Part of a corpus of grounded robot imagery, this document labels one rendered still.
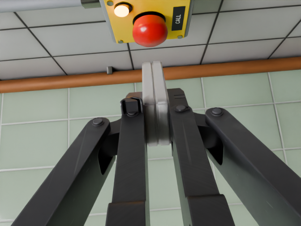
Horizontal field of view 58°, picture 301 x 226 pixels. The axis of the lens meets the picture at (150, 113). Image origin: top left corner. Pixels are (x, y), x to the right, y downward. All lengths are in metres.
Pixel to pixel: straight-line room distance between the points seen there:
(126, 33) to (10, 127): 0.40
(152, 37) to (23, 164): 0.43
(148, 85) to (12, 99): 0.54
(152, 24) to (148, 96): 0.15
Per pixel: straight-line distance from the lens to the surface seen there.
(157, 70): 0.19
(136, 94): 0.18
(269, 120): 0.63
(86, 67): 0.61
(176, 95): 0.17
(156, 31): 0.30
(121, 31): 0.34
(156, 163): 0.57
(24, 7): 0.37
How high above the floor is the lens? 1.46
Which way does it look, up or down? 1 degrees up
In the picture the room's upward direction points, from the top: 94 degrees counter-clockwise
